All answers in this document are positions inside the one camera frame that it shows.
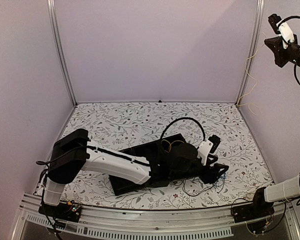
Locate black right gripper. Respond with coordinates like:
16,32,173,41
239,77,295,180
265,35,300,71

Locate black cables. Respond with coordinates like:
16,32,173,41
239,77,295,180
173,176,216,197

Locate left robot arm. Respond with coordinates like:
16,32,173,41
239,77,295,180
43,128,229,217

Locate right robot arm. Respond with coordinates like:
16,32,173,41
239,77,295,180
248,34,300,218

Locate black three-compartment tray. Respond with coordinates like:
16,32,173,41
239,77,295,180
109,133,186,196

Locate floral table mat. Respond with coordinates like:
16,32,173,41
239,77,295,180
61,102,273,210

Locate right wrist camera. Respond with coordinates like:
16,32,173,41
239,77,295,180
268,13,295,49

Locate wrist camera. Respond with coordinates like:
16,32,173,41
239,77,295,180
268,13,295,49
197,135,221,166

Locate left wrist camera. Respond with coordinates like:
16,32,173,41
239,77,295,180
197,135,221,166

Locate left arm black hose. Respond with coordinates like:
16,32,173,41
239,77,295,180
160,117,207,143

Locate right aluminium frame post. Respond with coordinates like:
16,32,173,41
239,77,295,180
235,0,265,106

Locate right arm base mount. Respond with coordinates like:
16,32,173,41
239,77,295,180
230,202,275,235

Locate aluminium front rail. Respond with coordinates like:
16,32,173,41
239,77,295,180
11,194,300,240

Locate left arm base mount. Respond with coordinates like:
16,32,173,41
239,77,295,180
38,200,82,223

